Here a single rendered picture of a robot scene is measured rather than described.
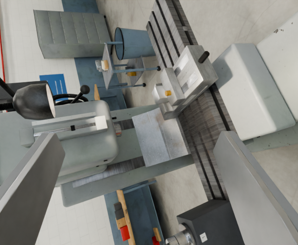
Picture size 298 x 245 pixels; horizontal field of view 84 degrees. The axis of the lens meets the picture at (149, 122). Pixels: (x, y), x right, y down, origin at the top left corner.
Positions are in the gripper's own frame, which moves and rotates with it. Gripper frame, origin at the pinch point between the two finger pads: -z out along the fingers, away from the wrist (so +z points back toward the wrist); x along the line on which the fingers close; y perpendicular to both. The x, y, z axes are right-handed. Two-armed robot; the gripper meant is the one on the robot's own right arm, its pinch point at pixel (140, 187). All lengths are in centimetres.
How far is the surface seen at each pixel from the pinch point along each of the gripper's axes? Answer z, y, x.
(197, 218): -16, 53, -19
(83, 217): -154, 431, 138
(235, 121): -43, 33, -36
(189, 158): -61, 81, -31
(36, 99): -22.4, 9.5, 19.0
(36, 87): -24.7, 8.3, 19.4
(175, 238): -12, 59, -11
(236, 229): -14, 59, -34
